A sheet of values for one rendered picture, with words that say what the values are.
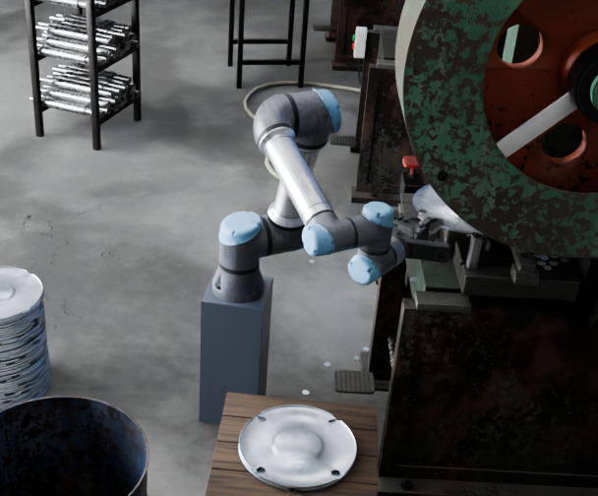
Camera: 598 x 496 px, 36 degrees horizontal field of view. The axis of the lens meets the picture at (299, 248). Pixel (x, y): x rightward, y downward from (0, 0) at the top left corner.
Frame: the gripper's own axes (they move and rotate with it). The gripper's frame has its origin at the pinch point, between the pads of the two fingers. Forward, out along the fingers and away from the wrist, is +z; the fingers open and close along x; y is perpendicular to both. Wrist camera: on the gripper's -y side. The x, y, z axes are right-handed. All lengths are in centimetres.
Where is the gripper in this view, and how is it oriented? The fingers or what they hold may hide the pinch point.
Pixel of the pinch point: (442, 223)
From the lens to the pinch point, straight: 244.9
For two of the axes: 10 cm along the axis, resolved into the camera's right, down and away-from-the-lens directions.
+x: -0.7, 8.6, 5.1
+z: 6.2, -3.7, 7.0
